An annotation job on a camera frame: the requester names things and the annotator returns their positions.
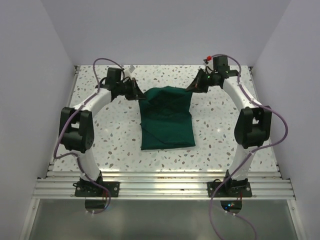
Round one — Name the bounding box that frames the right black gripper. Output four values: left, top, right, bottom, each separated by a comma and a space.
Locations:
186, 68, 219, 94

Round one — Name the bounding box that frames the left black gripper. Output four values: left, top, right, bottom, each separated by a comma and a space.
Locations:
116, 77, 146, 101

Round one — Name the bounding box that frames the green surgical drape cloth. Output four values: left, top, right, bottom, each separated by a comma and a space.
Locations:
138, 86, 196, 151

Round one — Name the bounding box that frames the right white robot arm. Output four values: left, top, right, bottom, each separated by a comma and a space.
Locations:
186, 54, 272, 197

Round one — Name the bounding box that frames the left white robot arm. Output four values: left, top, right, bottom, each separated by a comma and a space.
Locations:
53, 65, 145, 197

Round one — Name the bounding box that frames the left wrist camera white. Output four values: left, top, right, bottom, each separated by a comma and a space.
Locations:
123, 65, 136, 79

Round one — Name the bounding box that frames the right wrist camera red-capped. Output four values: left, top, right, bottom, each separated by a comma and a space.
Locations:
203, 56, 214, 70

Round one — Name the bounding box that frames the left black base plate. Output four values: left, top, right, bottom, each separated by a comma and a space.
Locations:
72, 181, 120, 198

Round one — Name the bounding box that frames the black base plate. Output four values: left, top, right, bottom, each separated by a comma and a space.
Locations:
206, 178, 253, 198
72, 181, 120, 198

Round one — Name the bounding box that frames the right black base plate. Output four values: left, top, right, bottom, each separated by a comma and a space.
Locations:
206, 178, 253, 198

